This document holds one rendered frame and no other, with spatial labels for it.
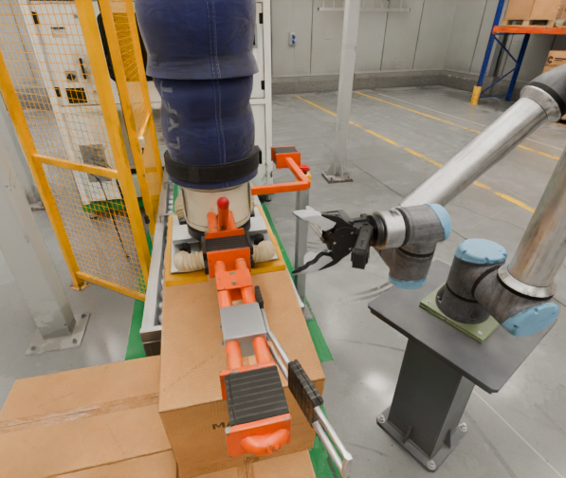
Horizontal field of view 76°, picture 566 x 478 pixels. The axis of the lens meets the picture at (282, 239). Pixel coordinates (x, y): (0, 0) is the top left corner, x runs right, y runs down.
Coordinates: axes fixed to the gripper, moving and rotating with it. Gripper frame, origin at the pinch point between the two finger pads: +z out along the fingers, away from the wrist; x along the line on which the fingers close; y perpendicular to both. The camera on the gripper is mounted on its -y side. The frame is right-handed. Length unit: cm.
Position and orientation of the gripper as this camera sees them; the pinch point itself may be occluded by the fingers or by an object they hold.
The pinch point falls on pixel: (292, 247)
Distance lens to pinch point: 75.0
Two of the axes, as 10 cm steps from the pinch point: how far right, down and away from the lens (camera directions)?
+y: -2.4, -5.0, 8.3
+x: 0.0, -8.5, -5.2
